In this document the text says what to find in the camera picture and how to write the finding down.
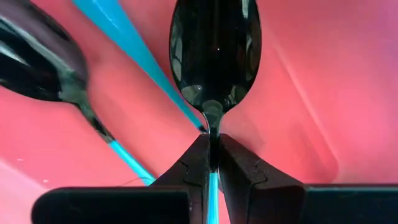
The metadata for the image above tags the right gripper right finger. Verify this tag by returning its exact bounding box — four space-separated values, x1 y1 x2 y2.
218 133 398 224

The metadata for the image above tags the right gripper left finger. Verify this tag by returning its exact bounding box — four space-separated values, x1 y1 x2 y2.
30 133 211 224

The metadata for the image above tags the black spoon teal handle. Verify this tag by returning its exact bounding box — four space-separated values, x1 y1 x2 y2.
72 0 208 134
169 0 262 224
0 0 157 187

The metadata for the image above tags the pink plastic tray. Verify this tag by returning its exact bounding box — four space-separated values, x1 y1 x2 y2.
0 0 398 224

